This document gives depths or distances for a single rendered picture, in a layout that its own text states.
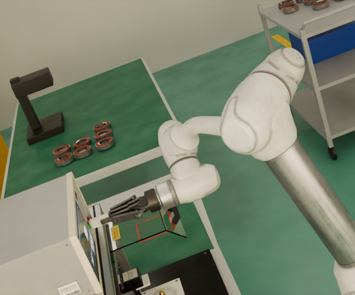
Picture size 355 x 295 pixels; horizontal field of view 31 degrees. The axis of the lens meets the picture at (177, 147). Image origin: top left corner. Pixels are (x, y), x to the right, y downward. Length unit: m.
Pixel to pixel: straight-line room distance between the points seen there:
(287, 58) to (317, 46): 2.91
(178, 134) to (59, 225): 0.49
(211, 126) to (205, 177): 0.21
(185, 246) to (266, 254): 1.15
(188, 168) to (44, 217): 0.48
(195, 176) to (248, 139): 0.59
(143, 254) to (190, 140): 0.75
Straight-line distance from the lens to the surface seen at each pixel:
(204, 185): 2.04
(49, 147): 4.14
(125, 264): 2.45
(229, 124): 1.48
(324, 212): 1.64
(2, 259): 1.86
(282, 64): 1.61
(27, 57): 7.17
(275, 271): 3.55
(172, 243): 2.65
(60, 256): 1.82
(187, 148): 2.07
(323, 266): 3.50
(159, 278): 2.45
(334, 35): 4.55
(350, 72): 4.26
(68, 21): 7.08
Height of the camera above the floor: 2.16
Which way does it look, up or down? 24 degrees down
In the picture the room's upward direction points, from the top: 20 degrees counter-clockwise
